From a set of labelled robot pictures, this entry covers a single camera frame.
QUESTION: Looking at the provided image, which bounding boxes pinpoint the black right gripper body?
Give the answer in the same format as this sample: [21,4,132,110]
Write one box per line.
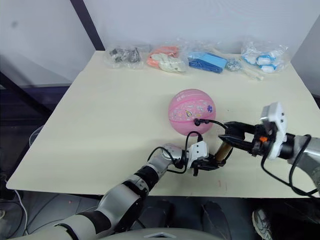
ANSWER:
[251,123,274,157]

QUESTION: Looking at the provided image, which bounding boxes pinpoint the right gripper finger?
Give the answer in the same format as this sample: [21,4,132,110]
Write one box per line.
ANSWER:
[223,121,257,137]
[217,134,254,154]

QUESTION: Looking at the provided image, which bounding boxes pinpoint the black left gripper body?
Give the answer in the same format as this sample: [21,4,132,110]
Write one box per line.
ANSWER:
[191,156,212,177]

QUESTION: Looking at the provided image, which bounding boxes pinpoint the gold hand pump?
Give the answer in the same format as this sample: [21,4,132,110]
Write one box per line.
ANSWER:
[193,118,234,163]

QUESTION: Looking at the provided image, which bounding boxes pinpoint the pink printed ball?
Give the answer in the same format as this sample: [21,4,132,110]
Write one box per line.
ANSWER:
[167,87,217,137]

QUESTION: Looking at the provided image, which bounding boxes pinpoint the pale wooden sticks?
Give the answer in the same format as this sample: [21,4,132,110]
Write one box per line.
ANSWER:
[209,46,266,82]

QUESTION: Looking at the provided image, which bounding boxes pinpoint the small bag of metal pieces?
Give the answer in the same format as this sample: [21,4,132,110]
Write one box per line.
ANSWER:
[224,57,243,74]

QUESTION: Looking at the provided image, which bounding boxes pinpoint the bag of white blue rolls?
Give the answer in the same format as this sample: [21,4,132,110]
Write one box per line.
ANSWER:
[240,40,291,75]

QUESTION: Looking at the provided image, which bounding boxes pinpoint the plastic bag of blue parts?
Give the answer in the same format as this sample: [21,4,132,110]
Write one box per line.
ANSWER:
[186,41,229,75]

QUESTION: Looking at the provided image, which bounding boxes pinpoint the grey white sneaker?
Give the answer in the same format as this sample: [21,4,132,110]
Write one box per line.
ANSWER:
[251,208,274,240]

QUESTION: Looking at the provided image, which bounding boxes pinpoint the bag of orange white parts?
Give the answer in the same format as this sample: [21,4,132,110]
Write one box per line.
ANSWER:
[145,43,189,74]

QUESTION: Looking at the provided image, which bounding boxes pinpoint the plastic bag of black parts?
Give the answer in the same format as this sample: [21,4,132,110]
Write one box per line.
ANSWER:
[104,42,151,70]

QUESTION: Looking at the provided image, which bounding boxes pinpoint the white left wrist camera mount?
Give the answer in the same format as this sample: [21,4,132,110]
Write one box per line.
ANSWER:
[186,140,210,169]

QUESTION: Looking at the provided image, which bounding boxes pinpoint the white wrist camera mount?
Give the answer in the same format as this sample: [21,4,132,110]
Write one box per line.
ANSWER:
[186,140,210,169]
[259,101,289,160]

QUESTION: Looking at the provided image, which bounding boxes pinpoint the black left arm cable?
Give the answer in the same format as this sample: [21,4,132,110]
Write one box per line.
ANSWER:
[147,131,203,175]

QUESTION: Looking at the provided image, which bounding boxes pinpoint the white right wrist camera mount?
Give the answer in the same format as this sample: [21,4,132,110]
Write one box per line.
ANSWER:
[259,101,289,160]

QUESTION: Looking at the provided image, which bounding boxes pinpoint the dark slanted post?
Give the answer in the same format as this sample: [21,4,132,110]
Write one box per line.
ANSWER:
[69,0,106,51]

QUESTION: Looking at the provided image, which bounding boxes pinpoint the white floor cable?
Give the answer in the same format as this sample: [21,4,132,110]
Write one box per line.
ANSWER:
[12,189,30,235]

